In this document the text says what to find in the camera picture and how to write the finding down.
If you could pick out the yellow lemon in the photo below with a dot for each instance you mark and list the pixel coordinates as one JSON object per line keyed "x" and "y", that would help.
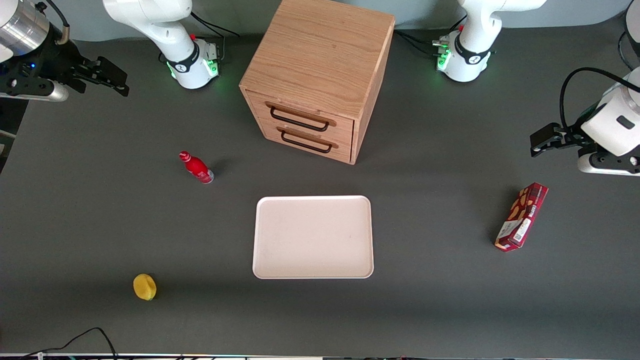
{"x": 144, "y": 287}

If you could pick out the wooden drawer cabinet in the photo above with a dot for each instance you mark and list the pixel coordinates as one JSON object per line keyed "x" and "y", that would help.
{"x": 320, "y": 55}

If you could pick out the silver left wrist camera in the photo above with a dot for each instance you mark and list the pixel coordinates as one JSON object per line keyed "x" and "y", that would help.
{"x": 607, "y": 164}

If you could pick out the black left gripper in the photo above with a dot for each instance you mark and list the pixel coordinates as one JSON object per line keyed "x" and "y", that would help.
{"x": 571, "y": 136}

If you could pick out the red snack box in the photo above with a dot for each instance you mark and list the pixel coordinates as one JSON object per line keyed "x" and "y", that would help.
{"x": 522, "y": 217}

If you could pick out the white plastic tray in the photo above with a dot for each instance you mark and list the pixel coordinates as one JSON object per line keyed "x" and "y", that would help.
{"x": 312, "y": 237}

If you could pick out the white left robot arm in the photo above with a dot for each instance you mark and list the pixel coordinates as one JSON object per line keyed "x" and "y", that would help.
{"x": 470, "y": 50}

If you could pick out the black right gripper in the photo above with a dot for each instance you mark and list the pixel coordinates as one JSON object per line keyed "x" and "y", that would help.
{"x": 56, "y": 61}

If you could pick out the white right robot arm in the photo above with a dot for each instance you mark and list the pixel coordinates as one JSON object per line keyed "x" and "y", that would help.
{"x": 150, "y": 20}

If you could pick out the wooden drawer front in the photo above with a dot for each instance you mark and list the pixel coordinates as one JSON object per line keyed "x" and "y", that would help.
{"x": 340, "y": 150}
{"x": 300, "y": 112}

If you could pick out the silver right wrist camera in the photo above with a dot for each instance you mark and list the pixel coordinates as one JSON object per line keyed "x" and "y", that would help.
{"x": 42, "y": 92}

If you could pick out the red coke bottle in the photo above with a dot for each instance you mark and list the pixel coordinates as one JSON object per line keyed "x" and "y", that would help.
{"x": 196, "y": 169}

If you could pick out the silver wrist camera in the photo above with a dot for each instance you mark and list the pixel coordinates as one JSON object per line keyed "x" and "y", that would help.
{"x": 42, "y": 92}
{"x": 607, "y": 164}

